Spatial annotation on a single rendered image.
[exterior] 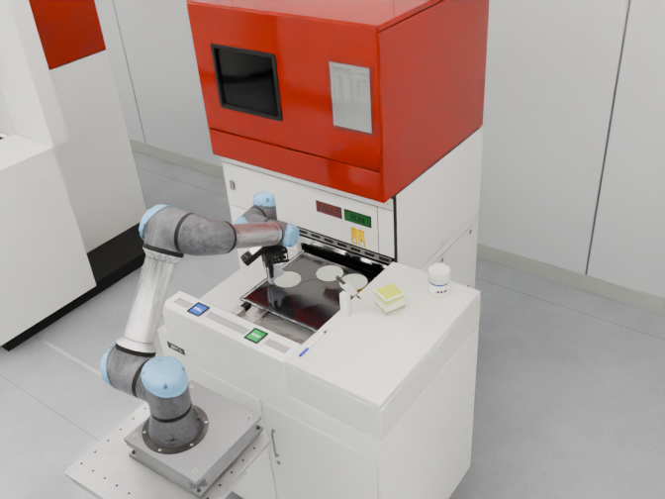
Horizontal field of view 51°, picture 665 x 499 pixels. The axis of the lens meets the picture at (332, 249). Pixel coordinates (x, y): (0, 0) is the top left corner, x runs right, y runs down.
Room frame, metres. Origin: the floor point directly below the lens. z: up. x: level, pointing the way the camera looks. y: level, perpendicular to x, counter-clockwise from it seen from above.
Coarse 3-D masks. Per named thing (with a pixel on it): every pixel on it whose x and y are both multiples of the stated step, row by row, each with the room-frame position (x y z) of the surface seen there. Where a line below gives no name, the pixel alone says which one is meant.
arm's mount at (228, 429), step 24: (192, 384) 1.61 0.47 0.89; (216, 408) 1.50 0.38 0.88; (240, 408) 1.50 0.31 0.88; (144, 432) 1.42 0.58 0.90; (216, 432) 1.41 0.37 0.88; (240, 432) 1.41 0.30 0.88; (144, 456) 1.36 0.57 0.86; (168, 456) 1.33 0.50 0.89; (192, 456) 1.33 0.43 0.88; (216, 456) 1.32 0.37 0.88; (192, 480) 1.25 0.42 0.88
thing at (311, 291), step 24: (288, 264) 2.21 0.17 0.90; (312, 264) 2.20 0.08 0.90; (336, 264) 2.18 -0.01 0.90; (264, 288) 2.07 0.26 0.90; (288, 288) 2.06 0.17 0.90; (312, 288) 2.05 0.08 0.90; (336, 288) 2.03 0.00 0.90; (288, 312) 1.92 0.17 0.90; (312, 312) 1.91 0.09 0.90; (336, 312) 1.90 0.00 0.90
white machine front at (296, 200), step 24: (240, 168) 2.53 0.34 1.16; (240, 192) 2.54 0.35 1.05; (288, 192) 2.38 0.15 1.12; (312, 192) 2.30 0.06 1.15; (336, 192) 2.23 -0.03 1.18; (288, 216) 2.39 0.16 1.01; (312, 216) 2.31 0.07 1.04; (384, 216) 2.11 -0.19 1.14; (336, 240) 2.25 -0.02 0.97; (384, 240) 2.11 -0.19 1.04
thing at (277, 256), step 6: (276, 246) 2.09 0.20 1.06; (282, 246) 2.10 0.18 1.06; (264, 252) 2.07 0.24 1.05; (270, 252) 2.07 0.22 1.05; (276, 252) 2.07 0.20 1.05; (282, 252) 2.08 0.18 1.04; (264, 258) 2.08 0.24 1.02; (270, 258) 2.06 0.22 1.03; (276, 258) 2.08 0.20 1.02; (282, 258) 2.08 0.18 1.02; (288, 258) 2.08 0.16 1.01
